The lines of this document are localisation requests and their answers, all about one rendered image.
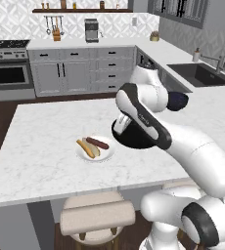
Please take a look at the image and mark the dark brown sausage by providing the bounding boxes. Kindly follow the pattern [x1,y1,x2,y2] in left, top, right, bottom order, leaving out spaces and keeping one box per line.
[85,136,111,150]

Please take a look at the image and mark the small potted plant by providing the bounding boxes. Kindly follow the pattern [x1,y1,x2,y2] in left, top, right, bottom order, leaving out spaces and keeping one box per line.
[149,30,160,43]

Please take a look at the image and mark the tan hot dog bun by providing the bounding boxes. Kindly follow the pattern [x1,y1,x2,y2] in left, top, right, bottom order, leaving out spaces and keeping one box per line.
[81,138,102,158]

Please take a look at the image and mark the grey kitchen island base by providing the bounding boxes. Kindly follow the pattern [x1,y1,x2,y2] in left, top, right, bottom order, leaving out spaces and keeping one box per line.
[0,185,164,250]

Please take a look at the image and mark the steel stove with oven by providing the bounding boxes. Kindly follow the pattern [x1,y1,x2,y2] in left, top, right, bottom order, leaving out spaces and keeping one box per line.
[0,39,37,102]

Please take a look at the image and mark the orange-brown long bun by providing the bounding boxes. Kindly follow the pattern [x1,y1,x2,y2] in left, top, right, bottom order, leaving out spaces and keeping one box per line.
[75,139,96,160]

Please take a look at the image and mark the white round bowl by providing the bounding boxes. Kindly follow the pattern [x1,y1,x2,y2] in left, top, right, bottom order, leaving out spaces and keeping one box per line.
[74,135,116,164]

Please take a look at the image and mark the wooden knife block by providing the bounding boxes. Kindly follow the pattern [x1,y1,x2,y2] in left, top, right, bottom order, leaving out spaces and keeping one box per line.
[52,26,63,43]

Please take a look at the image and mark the rail with hanging tools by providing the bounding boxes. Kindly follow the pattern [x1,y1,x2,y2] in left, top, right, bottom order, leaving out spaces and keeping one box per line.
[43,15,66,36]

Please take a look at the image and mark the steel coffee machine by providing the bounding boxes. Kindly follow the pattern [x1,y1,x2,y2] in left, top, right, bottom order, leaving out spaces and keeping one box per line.
[83,18,102,44]

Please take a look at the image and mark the dark glass wall cupboards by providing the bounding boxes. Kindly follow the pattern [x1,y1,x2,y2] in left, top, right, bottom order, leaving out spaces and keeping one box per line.
[146,0,210,30]

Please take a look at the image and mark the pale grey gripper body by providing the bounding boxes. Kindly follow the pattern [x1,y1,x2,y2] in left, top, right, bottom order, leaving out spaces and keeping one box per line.
[113,111,133,135]

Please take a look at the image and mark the grey base cupboard run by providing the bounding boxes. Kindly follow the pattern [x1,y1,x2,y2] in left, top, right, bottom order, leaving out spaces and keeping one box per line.
[26,46,137,99]

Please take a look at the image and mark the beige padded stool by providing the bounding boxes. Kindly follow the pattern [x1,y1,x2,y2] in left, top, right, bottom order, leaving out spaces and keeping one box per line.
[59,190,137,250]

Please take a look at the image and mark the grey corner cupboard run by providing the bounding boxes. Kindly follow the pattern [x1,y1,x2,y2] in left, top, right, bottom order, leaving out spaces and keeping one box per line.
[135,48,194,95]

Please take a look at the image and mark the steel sink tap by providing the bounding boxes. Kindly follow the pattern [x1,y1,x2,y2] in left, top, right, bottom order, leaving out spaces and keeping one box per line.
[200,54,225,75]

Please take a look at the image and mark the white soap dispenser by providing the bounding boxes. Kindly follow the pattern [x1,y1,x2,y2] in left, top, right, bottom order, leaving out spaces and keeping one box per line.
[192,47,202,63]

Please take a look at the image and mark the dark inset sink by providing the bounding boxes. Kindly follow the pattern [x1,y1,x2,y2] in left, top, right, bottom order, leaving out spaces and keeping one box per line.
[166,62,225,89]

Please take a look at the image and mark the dark wooden wall shelf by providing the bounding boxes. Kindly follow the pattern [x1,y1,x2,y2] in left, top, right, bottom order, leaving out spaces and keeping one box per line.
[31,8,134,15]

